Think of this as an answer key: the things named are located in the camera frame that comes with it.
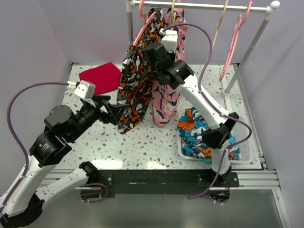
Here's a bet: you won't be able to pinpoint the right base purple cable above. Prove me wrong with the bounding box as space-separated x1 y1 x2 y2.
187 192 226 204

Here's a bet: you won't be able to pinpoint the orange black camo shorts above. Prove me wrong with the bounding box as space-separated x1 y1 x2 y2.
117 8 165 134

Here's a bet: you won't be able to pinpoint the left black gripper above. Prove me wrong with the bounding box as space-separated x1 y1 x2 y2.
68 94 128 141

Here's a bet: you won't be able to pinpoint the pink hanger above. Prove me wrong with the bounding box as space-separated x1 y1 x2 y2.
219 0 252 81
132 0 156 46

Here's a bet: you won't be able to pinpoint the white plastic basket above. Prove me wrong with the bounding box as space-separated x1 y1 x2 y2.
177 123 253 165

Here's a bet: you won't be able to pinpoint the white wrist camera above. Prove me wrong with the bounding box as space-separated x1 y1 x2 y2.
67 80 95 107
159 29 178 54

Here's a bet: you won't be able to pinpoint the left pink hanger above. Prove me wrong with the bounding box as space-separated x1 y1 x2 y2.
132 0 156 46

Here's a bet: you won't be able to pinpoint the right pink hanger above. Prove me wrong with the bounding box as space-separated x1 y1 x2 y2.
219 0 252 81

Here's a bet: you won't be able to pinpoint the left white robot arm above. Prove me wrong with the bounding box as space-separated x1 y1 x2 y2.
0 95 127 228

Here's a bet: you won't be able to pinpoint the beige wooden hanger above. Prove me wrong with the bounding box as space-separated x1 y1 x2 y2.
212 0 229 48
170 0 176 25

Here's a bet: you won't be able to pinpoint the blue orange patterned shorts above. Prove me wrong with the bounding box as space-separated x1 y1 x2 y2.
176 106 242 165

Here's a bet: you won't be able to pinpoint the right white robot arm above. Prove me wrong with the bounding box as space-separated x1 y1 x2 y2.
143 43 239 187

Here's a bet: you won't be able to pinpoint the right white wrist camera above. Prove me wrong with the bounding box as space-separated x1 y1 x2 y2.
159 29 178 54

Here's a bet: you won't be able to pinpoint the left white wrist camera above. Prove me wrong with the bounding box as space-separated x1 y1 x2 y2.
67 80 95 107

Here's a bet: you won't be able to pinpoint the pink navy patterned shorts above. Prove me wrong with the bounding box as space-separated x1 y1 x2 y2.
152 8 188 128

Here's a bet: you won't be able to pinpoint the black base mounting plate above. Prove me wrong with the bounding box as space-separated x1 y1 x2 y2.
80 163 240 198

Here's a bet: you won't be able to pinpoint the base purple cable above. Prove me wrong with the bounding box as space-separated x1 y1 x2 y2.
187 192 226 204
82 182 110 204

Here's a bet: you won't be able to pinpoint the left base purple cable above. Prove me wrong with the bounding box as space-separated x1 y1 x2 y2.
82 182 110 204

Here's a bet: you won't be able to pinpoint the red folded cloth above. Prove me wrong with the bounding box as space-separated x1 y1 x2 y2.
79 62 121 95

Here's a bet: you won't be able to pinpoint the white clothes rack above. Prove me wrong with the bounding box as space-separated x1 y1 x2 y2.
126 0 280 98

